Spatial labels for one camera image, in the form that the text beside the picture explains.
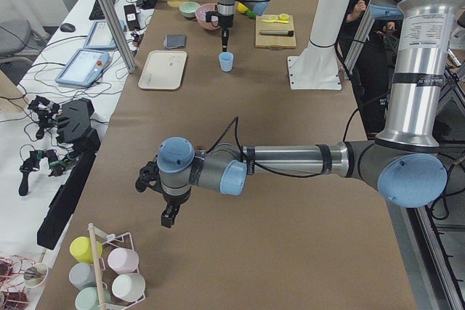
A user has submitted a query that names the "yellow plastic cup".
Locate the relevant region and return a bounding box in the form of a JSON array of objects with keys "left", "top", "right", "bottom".
[{"left": 69, "top": 237, "right": 93, "bottom": 264}]

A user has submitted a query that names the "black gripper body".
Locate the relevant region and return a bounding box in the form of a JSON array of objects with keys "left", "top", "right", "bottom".
[
  {"left": 205, "top": 11, "right": 233, "bottom": 30},
  {"left": 135, "top": 160, "right": 184, "bottom": 212}
]

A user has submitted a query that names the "light blue plastic cup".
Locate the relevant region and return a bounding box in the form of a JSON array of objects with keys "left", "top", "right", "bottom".
[{"left": 218, "top": 52, "right": 234, "bottom": 72}]

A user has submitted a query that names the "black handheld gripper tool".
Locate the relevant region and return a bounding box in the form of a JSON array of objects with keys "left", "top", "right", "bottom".
[{"left": 28, "top": 95, "right": 61, "bottom": 139}]

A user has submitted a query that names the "pale green plastic cup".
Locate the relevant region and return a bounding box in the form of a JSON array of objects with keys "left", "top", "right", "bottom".
[{"left": 75, "top": 287, "right": 100, "bottom": 310}]

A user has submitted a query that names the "pink bowl of ice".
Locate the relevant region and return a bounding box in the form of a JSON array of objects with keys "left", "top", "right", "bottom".
[{"left": 195, "top": 3, "right": 220, "bottom": 30}]

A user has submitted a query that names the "white wire cup rack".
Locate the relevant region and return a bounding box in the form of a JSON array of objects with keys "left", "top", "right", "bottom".
[{"left": 88, "top": 223, "right": 146, "bottom": 309}]

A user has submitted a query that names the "near teach pendant tablet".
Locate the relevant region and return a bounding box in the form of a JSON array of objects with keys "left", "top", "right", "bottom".
[{"left": 55, "top": 49, "right": 110, "bottom": 87}]

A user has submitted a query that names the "black computer mouse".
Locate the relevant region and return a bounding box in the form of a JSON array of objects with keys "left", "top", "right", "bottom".
[{"left": 60, "top": 23, "right": 76, "bottom": 33}]

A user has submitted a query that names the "green empty bowl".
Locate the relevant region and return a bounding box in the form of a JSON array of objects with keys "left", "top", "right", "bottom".
[{"left": 179, "top": 1, "right": 200, "bottom": 19}]

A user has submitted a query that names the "lemon half slice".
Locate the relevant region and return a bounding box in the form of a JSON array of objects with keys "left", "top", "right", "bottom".
[{"left": 278, "top": 13, "right": 289, "bottom": 21}]

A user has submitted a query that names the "aluminium frame post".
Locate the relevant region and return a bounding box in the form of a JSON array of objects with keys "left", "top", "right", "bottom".
[{"left": 98, "top": 0, "right": 136, "bottom": 73}]

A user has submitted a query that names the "teach pendant tablet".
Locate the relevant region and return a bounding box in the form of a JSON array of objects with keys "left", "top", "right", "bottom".
[
  {"left": 84, "top": 20, "right": 116, "bottom": 51},
  {"left": 55, "top": 49, "right": 110, "bottom": 87}
]

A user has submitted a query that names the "far teach pendant tablet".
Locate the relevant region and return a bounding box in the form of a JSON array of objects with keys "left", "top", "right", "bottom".
[{"left": 84, "top": 20, "right": 116, "bottom": 51}]

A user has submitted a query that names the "pink plastic cup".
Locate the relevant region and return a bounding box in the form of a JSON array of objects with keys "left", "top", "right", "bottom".
[{"left": 108, "top": 248, "right": 140, "bottom": 274}]

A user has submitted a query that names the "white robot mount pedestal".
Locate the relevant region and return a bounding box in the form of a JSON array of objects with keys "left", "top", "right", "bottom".
[{"left": 288, "top": 0, "right": 349, "bottom": 90}]

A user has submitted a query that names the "cream serving tray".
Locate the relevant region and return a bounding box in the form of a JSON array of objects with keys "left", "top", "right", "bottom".
[{"left": 138, "top": 50, "right": 187, "bottom": 91}]

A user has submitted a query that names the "white plastic cup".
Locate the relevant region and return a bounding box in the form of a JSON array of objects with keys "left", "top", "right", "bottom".
[{"left": 112, "top": 273, "right": 145, "bottom": 302}]

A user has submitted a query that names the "wooden cutting board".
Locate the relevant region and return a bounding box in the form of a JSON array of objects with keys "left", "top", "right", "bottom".
[{"left": 255, "top": 13, "right": 296, "bottom": 49}]

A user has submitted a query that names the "grey folded cloth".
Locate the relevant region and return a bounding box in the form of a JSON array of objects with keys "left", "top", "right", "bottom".
[{"left": 163, "top": 34, "right": 187, "bottom": 49}]

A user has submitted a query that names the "black long device box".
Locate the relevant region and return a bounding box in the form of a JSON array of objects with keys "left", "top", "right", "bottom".
[{"left": 37, "top": 98, "right": 101, "bottom": 250}]

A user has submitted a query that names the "paper cup with whisk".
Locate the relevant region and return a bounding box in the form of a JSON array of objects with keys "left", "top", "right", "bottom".
[{"left": 23, "top": 263, "right": 49, "bottom": 288}]

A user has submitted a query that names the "black keyboard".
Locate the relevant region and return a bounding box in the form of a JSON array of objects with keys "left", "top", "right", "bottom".
[{"left": 88, "top": 0, "right": 120, "bottom": 21}]

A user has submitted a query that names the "grey plastic cup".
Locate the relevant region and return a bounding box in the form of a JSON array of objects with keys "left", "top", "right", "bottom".
[{"left": 68, "top": 263, "right": 96, "bottom": 290}]

